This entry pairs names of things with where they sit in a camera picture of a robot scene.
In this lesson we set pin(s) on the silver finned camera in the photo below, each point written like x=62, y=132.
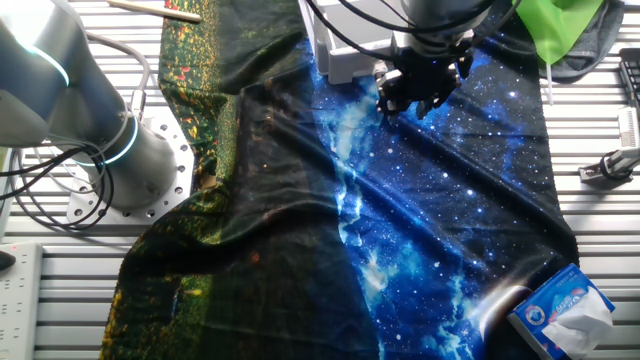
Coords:
x=630, y=127

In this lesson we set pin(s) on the white power strip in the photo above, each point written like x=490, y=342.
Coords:
x=22, y=300

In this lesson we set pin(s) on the white plastic drawer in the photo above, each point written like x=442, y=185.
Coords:
x=350, y=70

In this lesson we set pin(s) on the wooden stick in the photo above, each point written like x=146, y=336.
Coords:
x=165, y=12

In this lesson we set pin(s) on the blue tissue pack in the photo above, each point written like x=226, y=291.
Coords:
x=540, y=310

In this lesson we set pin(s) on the galaxy and meadow print cloth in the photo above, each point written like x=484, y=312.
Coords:
x=300, y=200

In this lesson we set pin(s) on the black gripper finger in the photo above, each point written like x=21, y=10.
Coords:
x=390, y=92
x=426, y=107

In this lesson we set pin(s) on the black keyboard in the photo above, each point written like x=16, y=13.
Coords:
x=632, y=75

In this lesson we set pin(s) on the green cloth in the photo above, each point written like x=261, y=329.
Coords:
x=555, y=25

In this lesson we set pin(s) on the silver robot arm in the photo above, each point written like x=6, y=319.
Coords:
x=45, y=85

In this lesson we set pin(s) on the black plug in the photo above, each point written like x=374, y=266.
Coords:
x=5, y=260

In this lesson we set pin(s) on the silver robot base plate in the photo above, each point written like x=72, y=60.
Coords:
x=170, y=150

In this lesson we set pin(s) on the thin white stick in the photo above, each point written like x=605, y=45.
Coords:
x=549, y=85

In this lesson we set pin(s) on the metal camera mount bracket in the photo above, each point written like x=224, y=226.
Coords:
x=592, y=177

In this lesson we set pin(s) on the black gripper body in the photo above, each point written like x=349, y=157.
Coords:
x=430, y=75

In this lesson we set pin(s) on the grey cloth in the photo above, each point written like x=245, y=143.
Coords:
x=595, y=50

